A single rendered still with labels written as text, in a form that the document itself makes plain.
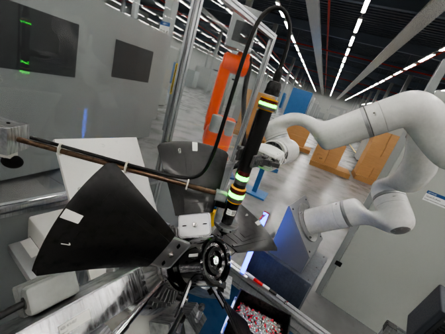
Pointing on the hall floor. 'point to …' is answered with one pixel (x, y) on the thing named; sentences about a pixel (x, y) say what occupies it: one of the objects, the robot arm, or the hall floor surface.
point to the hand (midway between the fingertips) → (248, 157)
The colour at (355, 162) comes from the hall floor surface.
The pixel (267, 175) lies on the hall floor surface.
